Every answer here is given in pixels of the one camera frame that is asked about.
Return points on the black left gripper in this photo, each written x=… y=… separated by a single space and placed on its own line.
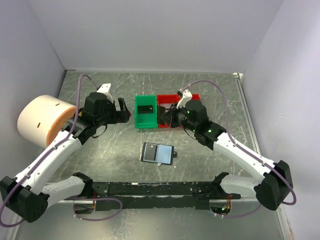
x=121 y=116

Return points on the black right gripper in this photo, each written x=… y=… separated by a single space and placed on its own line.
x=170 y=115

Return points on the black card from holder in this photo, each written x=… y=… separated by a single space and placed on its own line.
x=161 y=110

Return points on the black leather card holder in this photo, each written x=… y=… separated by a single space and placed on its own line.
x=165 y=154

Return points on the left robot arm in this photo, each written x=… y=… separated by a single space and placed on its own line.
x=61 y=129

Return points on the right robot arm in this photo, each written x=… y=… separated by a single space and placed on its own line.
x=272 y=180

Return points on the black card in holder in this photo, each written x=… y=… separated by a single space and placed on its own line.
x=150 y=152

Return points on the red bin left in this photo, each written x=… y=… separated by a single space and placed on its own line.
x=166 y=100

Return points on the red bin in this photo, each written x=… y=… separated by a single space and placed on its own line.
x=195 y=97
x=166 y=100

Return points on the green bin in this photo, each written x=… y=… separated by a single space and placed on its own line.
x=145 y=121

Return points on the red bin right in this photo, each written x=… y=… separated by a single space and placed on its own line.
x=195 y=97

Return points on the white and orange cylinder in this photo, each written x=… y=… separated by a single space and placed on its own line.
x=42 y=119

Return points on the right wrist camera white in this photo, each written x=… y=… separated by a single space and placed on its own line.
x=186 y=96

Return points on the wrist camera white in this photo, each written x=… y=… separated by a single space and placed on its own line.
x=106 y=90
x=186 y=96

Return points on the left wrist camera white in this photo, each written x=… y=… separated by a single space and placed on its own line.
x=106 y=90

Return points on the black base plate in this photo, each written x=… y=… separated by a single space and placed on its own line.
x=100 y=190

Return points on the aluminium rail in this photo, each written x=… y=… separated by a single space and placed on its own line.
x=233 y=196

